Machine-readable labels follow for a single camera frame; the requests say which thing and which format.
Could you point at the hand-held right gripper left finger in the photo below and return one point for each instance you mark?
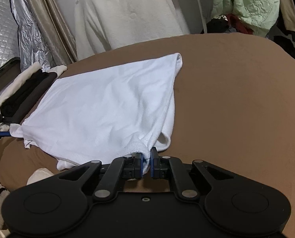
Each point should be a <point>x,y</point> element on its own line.
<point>139,166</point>

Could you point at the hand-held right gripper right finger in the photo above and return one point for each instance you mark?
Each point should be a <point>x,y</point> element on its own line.
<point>154,163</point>

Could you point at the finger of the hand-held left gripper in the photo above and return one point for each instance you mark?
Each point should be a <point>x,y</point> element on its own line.
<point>3,134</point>

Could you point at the white t-shirt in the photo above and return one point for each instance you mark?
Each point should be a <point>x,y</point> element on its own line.
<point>100,104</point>

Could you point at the black folded garment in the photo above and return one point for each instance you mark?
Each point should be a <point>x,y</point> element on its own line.
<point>26,89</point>

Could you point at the brown window sill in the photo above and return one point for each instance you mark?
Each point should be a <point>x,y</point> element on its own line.
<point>3,68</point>

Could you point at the cream fluffy cloth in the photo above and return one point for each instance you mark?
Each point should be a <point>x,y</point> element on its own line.
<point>39,176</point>

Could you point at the cream folded cloth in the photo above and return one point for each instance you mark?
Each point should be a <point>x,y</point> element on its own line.
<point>59,69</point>

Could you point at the crinkled silver cover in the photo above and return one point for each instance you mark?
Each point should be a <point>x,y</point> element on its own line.
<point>28,37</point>

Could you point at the beige curtain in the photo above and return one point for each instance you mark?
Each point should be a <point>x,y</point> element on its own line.
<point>45,17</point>

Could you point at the black bundled garment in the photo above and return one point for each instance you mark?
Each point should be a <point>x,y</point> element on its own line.
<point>218,26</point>

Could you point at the cream fleece blanket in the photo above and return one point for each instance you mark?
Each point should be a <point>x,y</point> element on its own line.
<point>125,12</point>

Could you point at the grey coat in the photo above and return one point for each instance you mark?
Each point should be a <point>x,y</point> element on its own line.
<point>204,10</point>

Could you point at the red garment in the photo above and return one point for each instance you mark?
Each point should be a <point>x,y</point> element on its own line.
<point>239,23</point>

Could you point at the green quilted jacket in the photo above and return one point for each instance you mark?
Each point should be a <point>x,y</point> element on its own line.
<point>249,2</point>

